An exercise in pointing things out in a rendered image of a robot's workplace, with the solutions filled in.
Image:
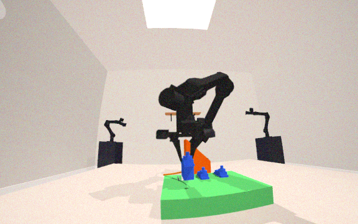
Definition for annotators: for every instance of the green flat platform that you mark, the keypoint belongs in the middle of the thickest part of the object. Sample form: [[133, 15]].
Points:
[[209, 194]]

